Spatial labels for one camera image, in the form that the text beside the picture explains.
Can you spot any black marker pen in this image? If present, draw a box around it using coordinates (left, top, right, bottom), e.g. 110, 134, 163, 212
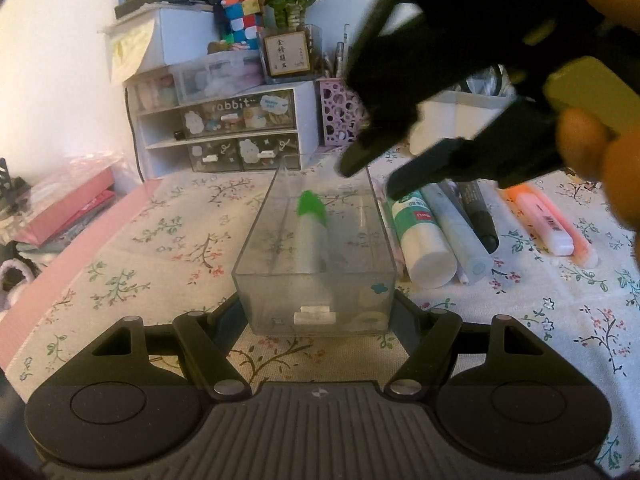
458, 181, 499, 254

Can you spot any green highlighter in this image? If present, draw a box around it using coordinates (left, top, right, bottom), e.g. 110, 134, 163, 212
294, 190, 329, 274

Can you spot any white green glue stick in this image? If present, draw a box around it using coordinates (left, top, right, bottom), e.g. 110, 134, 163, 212
387, 191, 458, 289

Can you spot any clear plastic drawer tray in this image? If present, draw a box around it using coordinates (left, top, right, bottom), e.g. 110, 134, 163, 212
232, 154, 396, 337

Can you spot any orange pink wide highlighter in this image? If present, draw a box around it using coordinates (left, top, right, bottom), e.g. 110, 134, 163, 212
506, 184, 574, 257

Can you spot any person's right hand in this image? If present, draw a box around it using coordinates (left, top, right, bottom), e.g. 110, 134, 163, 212
556, 0, 639, 231

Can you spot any pink perforated pen cup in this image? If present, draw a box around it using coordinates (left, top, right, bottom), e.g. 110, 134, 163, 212
318, 78, 370, 146

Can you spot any white cloud-shaped pen holder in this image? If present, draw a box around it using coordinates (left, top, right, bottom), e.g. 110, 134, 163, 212
408, 90, 515, 156

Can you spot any floral table mat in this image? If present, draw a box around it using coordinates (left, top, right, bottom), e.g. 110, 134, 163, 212
1, 159, 639, 476

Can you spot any potted bamboo plant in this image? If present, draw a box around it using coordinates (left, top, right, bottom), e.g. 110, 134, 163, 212
259, 0, 324, 84

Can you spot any white desktop drawer organizer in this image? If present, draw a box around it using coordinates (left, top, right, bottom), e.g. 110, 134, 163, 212
126, 51, 320, 180

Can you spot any orange slim highlighter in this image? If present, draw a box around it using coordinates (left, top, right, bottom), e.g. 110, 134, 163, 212
532, 188, 599, 270

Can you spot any colourful magic cube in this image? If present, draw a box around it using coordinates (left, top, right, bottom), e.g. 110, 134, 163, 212
219, 0, 264, 50

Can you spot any white lilac plush bag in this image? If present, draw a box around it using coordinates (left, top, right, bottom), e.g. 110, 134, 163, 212
0, 258, 38, 312

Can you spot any pink folder stack in bag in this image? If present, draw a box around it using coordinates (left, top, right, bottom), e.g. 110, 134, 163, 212
1, 153, 122, 247

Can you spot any white shelf box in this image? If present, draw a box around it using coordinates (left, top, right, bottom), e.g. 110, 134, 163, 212
101, 3, 220, 84

